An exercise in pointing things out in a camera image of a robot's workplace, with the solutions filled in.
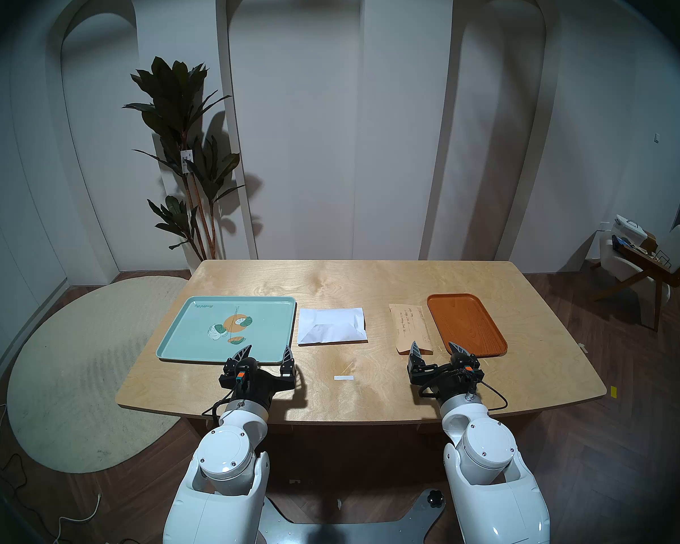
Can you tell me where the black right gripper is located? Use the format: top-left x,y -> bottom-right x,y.
407,341 -> 484,402

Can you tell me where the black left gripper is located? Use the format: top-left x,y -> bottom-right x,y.
219,345 -> 297,407

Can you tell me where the brown handwritten envelope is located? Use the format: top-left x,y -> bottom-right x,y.
389,303 -> 435,355

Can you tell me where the white paper envelope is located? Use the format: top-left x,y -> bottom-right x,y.
297,307 -> 369,346

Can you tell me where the orange wooden tray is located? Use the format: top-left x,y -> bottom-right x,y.
427,293 -> 509,359

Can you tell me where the teal tray with leaf print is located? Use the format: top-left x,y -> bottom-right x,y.
156,296 -> 298,365

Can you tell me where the light wooden table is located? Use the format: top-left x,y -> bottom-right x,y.
115,259 -> 607,426

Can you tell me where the beige oval rug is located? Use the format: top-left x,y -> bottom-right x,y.
7,275 -> 189,474

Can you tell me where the white storage box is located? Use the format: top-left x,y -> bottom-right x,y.
612,214 -> 648,247

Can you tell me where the tall dark green plant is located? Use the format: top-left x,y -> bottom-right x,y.
122,56 -> 248,261

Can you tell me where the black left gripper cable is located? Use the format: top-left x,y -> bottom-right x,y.
202,389 -> 234,426

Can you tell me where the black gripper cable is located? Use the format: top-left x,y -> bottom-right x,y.
475,379 -> 509,412
202,389 -> 234,426

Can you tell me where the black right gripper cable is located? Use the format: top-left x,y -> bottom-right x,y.
475,379 -> 509,412

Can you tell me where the grey metal robot base plate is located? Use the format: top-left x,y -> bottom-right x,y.
255,488 -> 447,544

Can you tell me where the white floor cable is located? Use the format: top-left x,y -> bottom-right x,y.
53,493 -> 102,544

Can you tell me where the white wooden-frame armchair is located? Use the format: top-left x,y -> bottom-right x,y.
592,224 -> 680,332

